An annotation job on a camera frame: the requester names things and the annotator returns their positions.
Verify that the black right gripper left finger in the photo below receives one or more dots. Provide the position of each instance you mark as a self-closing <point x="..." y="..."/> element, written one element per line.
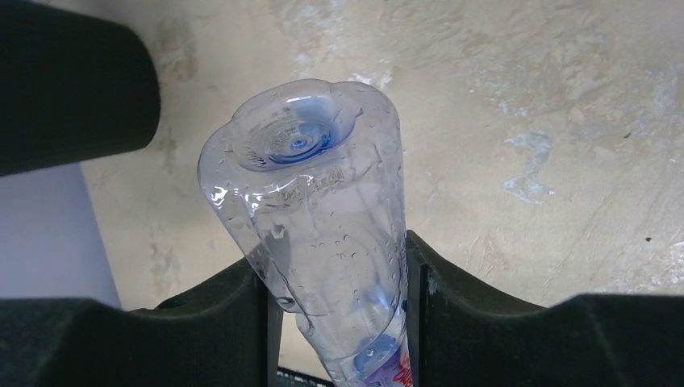
<point x="222" y="332"/>

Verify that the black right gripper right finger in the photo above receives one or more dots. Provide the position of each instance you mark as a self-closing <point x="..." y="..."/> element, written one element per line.
<point x="463" y="332"/>

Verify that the clear bottle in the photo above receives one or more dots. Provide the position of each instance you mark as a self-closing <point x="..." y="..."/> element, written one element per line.
<point x="307" y="178"/>

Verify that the black plastic waste bin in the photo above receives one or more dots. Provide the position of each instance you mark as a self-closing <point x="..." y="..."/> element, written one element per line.
<point x="73" y="88"/>

